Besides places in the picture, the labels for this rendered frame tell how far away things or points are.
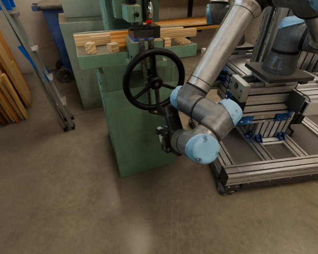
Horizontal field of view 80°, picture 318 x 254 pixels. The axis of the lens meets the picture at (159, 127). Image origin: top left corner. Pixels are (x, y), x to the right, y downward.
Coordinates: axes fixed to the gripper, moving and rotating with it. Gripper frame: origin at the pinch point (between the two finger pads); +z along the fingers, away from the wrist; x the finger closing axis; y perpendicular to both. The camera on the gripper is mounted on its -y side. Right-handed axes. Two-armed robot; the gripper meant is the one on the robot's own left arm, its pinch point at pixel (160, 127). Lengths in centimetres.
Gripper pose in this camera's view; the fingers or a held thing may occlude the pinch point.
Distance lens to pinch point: 78.8
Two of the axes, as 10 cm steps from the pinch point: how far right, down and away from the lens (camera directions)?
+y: 1.5, 9.8, 1.5
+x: 9.4, -1.9, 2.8
